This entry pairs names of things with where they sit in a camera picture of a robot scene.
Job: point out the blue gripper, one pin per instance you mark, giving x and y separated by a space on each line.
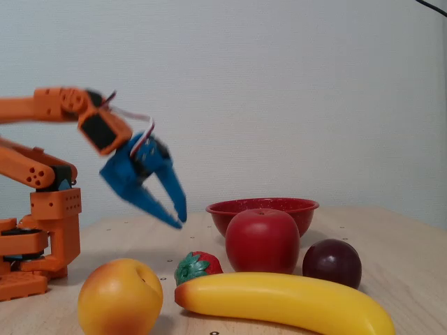
140 171

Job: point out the yellow orange toy peach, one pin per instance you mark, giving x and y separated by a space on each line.
118 300

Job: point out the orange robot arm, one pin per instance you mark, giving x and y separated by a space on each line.
42 104

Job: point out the red speckled bowl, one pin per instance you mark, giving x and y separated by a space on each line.
307 213

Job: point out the red toy strawberry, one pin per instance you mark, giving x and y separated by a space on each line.
199 267

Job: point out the red toy apple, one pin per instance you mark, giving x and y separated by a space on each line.
262 240

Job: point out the yellow toy banana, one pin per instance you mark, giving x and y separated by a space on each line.
286 300

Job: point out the dark purple toy plum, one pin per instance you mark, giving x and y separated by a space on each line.
331 263

